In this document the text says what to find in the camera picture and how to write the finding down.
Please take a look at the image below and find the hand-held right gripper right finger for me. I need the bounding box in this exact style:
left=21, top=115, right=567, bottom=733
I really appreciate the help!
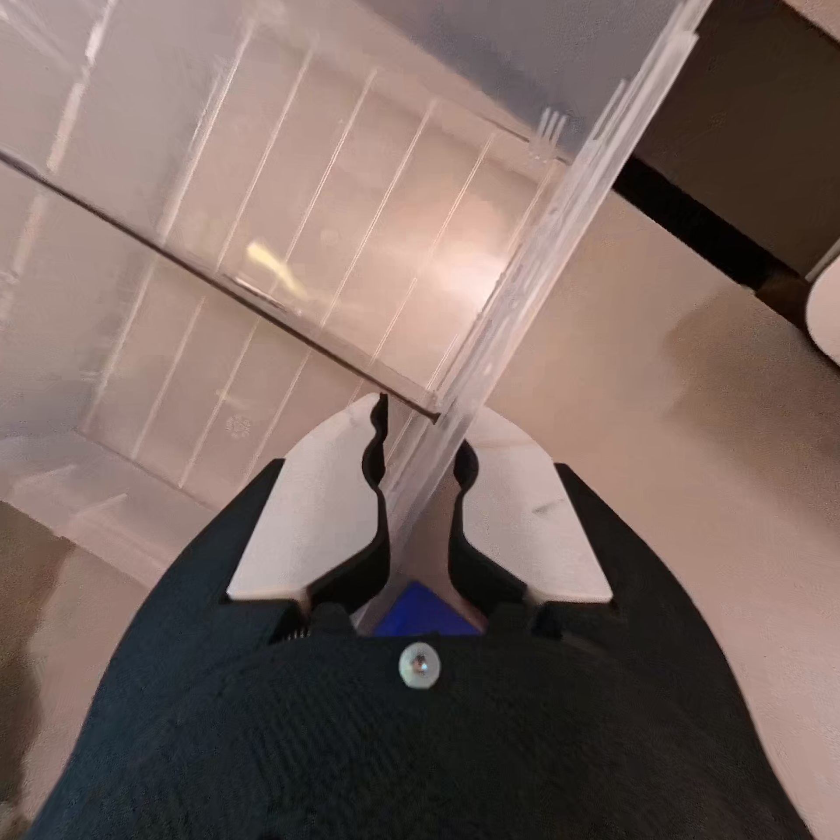
left=448, top=410, right=614, bottom=621

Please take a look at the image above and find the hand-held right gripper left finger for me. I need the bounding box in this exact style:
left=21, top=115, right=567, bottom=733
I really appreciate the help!
left=226, top=392, right=392, bottom=618

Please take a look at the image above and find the blue plastic bin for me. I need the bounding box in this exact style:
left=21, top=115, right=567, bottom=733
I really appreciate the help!
left=374, top=581, right=483, bottom=637

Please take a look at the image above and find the wooden document stand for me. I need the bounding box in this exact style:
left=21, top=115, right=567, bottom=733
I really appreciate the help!
left=806, top=243, right=840, bottom=365

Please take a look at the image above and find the clear plastic bin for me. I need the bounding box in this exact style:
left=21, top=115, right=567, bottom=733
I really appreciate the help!
left=0, top=0, right=713, bottom=592

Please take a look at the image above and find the grey desk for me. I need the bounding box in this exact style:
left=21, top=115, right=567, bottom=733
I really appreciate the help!
left=0, top=190, right=840, bottom=840

